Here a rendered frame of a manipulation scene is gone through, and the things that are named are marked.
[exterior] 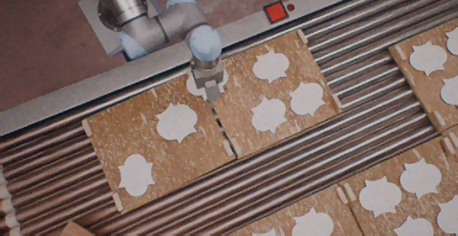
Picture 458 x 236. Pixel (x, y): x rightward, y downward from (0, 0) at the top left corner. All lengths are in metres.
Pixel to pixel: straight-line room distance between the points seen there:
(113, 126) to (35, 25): 1.47
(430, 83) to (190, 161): 0.91
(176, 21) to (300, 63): 0.59
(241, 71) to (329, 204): 0.55
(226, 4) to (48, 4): 1.13
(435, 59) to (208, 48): 0.95
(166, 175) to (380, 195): 0.71
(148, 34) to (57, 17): 1.76
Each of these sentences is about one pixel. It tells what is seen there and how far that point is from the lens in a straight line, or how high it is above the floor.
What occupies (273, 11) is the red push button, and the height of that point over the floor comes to 0.93.
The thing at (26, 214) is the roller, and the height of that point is 0.92.
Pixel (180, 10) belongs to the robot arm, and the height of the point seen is 1.36.
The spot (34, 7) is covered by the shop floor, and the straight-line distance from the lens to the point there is 2.79.
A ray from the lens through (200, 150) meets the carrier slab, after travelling 1.31.
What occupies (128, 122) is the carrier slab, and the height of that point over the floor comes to 0.94.
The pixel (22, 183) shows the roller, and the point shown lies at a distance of 1.45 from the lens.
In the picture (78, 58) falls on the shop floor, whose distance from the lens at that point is 2.54.
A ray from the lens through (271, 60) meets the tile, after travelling 1.40.
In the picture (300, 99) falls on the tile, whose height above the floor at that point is 0.95.
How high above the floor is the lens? 2.23
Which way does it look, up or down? 75 degrees down
